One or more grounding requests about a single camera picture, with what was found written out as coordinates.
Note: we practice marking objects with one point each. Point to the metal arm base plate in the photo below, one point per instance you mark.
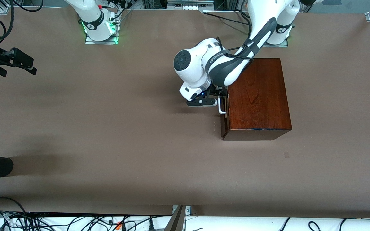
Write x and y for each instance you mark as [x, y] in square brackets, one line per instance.
[278, 45]
[90, 42]

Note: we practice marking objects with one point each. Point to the white power strip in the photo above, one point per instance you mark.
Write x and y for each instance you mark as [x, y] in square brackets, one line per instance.
[189, 7]

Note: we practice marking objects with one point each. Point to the aluminium frame post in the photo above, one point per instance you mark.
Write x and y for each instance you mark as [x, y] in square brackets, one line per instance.
[177, 221]

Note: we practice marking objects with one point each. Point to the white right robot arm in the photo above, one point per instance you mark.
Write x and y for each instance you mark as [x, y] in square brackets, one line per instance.
[92, 19]

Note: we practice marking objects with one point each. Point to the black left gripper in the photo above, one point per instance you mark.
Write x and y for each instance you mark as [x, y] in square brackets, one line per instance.
[217, 90]

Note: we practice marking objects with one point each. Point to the dark wooden drawer cabinet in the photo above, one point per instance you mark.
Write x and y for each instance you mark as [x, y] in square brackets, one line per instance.
[259, 99]

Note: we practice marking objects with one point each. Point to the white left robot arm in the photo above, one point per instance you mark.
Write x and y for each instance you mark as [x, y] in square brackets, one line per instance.
[191, 67]

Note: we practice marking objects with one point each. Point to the orange plug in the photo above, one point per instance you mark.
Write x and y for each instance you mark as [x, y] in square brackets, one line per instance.
[118, 226]

